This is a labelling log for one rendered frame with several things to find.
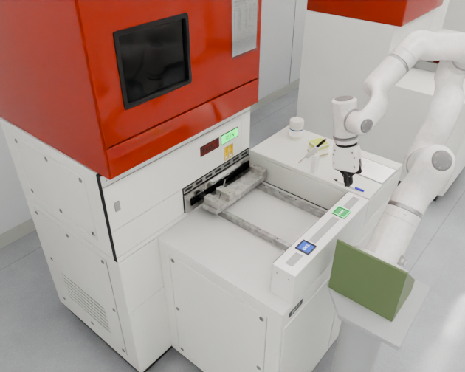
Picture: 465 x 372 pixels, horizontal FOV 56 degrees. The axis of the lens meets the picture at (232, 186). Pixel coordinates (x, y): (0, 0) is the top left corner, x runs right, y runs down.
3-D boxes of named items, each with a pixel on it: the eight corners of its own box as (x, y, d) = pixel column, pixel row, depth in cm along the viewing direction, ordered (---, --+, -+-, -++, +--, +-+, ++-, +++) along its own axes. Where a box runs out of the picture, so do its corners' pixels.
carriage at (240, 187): (202, 208, 192) (202, 202, 190) (253, 173, 215) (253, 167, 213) (216, 215, 188) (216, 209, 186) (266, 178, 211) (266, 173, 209)
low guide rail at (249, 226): (205, 208, 197) (205, 203, 195) (209, 206, 198) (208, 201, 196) (300, 258, 171) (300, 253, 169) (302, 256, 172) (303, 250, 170)
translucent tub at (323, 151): (306, 152, 209) (308, 139, 205) (319, 148, 212) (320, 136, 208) (315, 159, 204) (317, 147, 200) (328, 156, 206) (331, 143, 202)
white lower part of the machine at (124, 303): (62, 310, 252) (23, 195, 206) (166, 237, 304) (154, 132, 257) (142, 384, 215) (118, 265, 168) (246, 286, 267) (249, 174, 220)
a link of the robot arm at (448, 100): (409, 174, 145) (393, 178, 161) (444, 186, 144) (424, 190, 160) (455, 35, 148) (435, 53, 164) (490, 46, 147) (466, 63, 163)
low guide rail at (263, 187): (243, 182, 214) (243, 177, 212) (246, 180, 215) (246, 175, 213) (334, 224, 188) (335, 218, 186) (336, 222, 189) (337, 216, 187)
